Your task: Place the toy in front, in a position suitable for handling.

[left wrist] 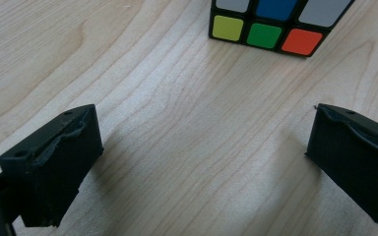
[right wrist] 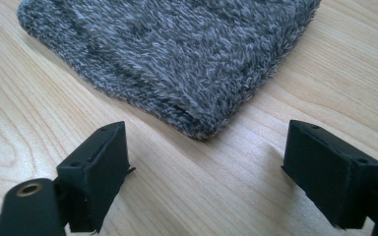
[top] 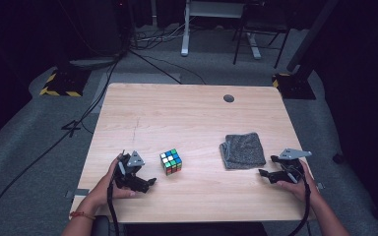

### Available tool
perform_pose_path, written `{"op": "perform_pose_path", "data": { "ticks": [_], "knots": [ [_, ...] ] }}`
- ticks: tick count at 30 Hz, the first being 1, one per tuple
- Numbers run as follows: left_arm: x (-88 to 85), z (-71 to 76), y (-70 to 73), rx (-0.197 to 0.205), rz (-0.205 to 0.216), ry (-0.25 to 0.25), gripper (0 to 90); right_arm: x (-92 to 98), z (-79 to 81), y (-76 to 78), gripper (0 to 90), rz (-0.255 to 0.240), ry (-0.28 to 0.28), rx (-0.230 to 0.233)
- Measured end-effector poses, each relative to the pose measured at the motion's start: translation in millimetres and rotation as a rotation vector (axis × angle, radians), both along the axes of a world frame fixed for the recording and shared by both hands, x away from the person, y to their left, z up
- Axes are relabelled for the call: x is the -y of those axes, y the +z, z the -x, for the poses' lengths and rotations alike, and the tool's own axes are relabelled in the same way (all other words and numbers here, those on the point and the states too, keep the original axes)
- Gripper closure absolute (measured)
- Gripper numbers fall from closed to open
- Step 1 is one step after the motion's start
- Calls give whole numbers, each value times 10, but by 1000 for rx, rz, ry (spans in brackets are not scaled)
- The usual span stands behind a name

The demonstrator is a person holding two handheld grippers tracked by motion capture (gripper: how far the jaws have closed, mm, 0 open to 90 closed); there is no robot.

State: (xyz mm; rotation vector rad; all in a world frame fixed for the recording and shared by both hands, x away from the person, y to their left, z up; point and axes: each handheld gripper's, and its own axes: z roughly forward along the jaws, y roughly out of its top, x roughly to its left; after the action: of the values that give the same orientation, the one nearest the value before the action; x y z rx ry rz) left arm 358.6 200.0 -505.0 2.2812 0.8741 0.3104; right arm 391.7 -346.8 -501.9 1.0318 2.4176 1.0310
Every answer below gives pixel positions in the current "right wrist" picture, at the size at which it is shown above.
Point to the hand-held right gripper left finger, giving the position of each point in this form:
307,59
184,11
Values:
95,177

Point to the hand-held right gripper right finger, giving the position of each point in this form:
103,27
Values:
328,177

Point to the grey fluffy cloth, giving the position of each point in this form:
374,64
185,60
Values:
177,55

